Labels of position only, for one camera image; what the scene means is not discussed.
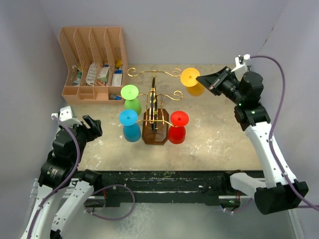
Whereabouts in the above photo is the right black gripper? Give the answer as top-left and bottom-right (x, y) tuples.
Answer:
(197, 66), (245, 105)

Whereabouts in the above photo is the yellow plastic wine glass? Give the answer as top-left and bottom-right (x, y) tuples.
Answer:
(180, 68), (205, 97)

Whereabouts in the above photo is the blue plastic wine glass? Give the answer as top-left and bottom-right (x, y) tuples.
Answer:
(119, 109), (141, 142)

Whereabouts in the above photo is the green plastic wine glass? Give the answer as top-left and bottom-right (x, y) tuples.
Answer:
(121, 85), (142, 115)

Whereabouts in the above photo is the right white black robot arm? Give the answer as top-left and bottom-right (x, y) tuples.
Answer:
(196, 67), (309, 215)

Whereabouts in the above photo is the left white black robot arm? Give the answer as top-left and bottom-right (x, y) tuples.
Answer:
(21, 114), (103, 239)

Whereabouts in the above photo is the red plastic wine glass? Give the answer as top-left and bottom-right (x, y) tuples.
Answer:
(168, 111), (189, 144)

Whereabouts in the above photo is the pink plastic desk organizer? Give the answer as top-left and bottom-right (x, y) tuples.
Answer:
(58, 26), (128, 105)

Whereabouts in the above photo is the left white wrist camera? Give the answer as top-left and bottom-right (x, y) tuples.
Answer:
(51, 106), (82, 127)

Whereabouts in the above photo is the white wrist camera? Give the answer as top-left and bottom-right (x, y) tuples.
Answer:
(231, 54), (251, 74)
(51, 106), (82, 127)

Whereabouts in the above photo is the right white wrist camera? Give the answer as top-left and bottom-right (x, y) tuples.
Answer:
(231, 54), (251, 74)

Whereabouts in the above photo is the gold wire wine glass rack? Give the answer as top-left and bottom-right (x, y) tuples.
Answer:
(141, 70), (183, 145)

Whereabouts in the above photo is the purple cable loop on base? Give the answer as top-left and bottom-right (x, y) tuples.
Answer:
(83, 184), (136, 221)

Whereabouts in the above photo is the black metal base frame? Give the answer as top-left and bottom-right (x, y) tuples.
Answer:
(29, 169), (267, 207)

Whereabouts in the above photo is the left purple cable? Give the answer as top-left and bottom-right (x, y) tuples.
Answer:
(24, 115), (82, 237)

